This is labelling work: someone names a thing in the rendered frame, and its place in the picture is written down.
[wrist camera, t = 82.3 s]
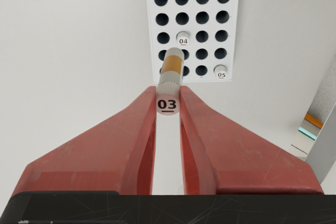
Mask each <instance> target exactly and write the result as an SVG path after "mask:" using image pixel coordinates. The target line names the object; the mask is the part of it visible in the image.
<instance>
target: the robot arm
mask: <svg viewBox="0 0 336 224"><path fill-rule="evenodd" d="M156 131H157V110H156V86H149V87H148V88H147V89H146V90H145V91H143V92H142V93H141V94H140V95H139V96H138V97H137V98H136V99H135V100H134V101H133V102H132V103H131V104H130V105H129V106H127V107H126V108H125V109H123V110H122V111H120V112H118V113H116V114H114V115H112V116H111V117H109V118H107V119H105V120H104V121H102V122H100V123H99V124H97V125H95V126H93V127H92V128H90V129H88V130H86V131H85V132H83V133H81V134H79V135H78V136H76V137H74V138H72V139H71V140H69V141H67V142H66V143H64V144H62V145H60V146H59V147H57V148H55V149H53V150H52V151H50V152H48V153H46V154H45V155H43V156H41V157H39V158H38V159H36V160H34V161H32V162H31V163H29V164H27V166H26V167H25V169H24V171H23V173H22V175H21V177H20V179H19V181H18V183H17V185H16V187H15V189H14V191H13V193H12V195H11V197H10V199H9V201H8V203H7V205H6V207H5V209H4V211H3V213H2V215H1V217H0V224H336V195H325V194H324V192H323V190H322V188H321V186H320V184H319V182H318V180H317V178H316V176H315V174H314V172H313V170H312V168H311V166H310V165H309V164H308V163H306V162H305V161H303V160H301V159H299V158H298V157H296V156H294V155H292V154H291V153H289V152H287V151H285V150H284V149H282V148H280V147H278V146H277V145H275V144H273V143H271V142H270V141H268V140H266V139H264V138H263V137H261V136H259V135H257V134H256V133H254V132H252V131H250V130H249V129H247V128H245V127H243V126H242V125H240V124H238V123H236V122H235V121H233V120H231V119H230V118H228V117H226V116H224V115H223V114H221V113H219V112H217V111H215V110H213V109H212V108H210V107H209V106H208V105H207V104H206V103H205V102H203V101H202V100H201V99H200V98H199V97H198V96H197V95H196V94H195V93H194V92H193V91H192V90H191V89H190V88H189V87H188V86H185V85H181V86H180V111H179V132H180V155H181V167H182V180H183V192H184V195H152V192H153V179H154V167H155V155H156Z"/></svg>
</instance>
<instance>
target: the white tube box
mask: <svg viewBox="0 0 336 224"><path fill-rule="evenodd" d="M238 1H239V0H146V4H147V16H148V27H149V38H150V49H151V61H152V72H153V81H154V82H153V83H154V84H158V83H159V79H160V75H161V70H162V65H163V62H164V58H165V54H166V51H167V50H168V49H170V48H172V47H177V48H179V49H181V50H182V51H183V53H184V64H183V65H184V70H183V81H182V82H183V83H196V82H228V81H232V74H233V62H234V50H235V38H236V26H237V14H238ZM181 31H185V32H187V33H188V34H189V39H190V43H189V45H188V46H187V47H180V46H179V45H178V43H177V35H178V33H179V32H181ZM219 64H221V65H224V66H225V68H226V70H227V77H226V79H224V80H218V79H217V78H216V76H215V66H217V65H219Z"/></svg>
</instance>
